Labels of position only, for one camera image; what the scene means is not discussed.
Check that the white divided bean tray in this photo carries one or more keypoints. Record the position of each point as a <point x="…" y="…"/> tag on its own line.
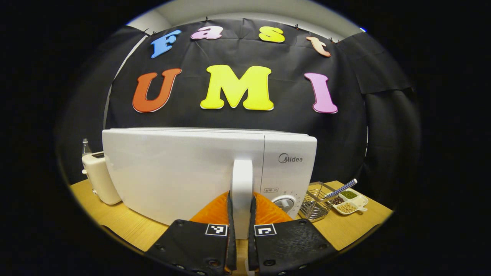
<point x="351" y="205"/>

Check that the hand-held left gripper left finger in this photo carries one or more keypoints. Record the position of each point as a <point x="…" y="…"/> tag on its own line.
<point x="232" y="249"/>

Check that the clear plastic water bottle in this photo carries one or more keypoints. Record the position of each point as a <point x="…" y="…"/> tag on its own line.
<point x="86" y="147"/>

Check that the cream white toaster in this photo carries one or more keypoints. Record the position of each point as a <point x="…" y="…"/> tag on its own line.
<point x="101" y="180"/>

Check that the black backdrop cloth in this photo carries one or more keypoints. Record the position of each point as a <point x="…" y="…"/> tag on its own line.
<point x="287" y="57"/>

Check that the white microwave oven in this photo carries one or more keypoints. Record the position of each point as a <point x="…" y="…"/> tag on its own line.
<point x="172" y="172"/>

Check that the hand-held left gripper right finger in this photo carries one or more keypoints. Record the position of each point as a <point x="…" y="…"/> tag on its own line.
<point x="252" y="245"/>

